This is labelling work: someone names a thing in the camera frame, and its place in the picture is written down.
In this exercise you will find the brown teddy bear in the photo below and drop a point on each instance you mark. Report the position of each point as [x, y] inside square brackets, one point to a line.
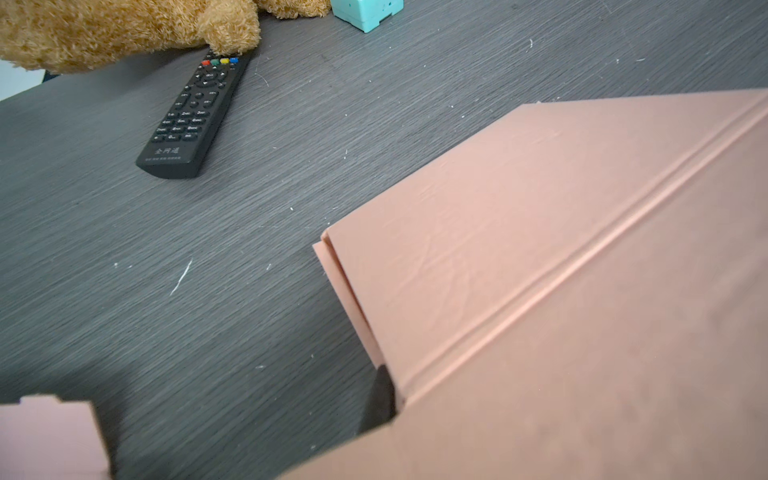
[65, 37]

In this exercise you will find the salmon cardboard box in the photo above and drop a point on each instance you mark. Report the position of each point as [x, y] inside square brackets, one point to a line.
[578, 291]

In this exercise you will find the black remote control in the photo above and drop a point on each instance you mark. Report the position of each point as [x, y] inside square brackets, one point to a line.
[178, 146]

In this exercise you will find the pink flat cardboard box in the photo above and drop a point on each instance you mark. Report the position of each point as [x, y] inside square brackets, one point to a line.
[45, 437]

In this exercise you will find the small teal alarm clock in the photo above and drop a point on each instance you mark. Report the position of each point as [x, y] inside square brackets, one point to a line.
[365, 15]

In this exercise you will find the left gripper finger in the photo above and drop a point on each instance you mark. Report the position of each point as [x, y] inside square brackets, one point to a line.
[380, 407]

